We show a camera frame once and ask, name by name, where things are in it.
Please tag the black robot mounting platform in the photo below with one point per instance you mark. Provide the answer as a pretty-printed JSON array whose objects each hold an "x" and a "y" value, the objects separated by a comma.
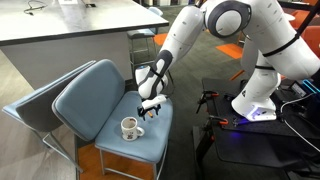
[{"x": 253, "y": 143}]

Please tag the blue padded metal-leg chair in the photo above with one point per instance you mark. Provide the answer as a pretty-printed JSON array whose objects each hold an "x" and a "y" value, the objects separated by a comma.
[{"x": 93, "y": 100}]

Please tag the large grey table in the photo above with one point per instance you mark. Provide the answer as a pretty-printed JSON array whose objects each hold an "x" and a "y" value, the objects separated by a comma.
[{"x": 66, "y": 40}]

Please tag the orange pen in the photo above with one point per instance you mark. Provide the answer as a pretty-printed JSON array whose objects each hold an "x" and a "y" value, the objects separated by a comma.
[{"x": 150, "y": 114}]

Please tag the blue chair with grey back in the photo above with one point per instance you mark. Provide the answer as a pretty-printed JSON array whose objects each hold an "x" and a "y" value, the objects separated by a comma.
[{"x": 36, "y": 106}]

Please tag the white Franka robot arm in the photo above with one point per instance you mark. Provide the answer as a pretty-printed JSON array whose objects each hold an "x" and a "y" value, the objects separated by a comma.
[{"x": 186, "y": 30}]

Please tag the black box with blue light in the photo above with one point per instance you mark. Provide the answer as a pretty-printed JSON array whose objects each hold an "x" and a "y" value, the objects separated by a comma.
[{"x": 305, "y": 88}]

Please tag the orange and black bar clamp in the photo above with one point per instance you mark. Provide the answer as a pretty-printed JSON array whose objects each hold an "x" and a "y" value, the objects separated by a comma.
[
  {"x": 205, "y": 98},
  {"x": 221, "y": 121}
]

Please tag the small black device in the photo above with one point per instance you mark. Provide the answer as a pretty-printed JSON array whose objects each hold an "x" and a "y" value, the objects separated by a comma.
[{"x": 90, "y": 5}]

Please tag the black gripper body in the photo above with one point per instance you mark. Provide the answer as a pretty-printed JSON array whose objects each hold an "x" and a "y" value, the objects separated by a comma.
[{"x": 150, "y": 108}]

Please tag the pale blue metal-frame chair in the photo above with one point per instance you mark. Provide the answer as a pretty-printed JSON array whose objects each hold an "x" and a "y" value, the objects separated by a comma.
[{"x": 141, "y": 32}]

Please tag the white printed mug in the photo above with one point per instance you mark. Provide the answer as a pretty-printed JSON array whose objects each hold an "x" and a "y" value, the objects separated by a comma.
[{"x": 130, "y": 131}]

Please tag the orange chair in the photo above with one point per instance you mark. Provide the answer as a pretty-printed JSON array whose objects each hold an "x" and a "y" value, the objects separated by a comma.
[{"x": 312, "y": 38}]

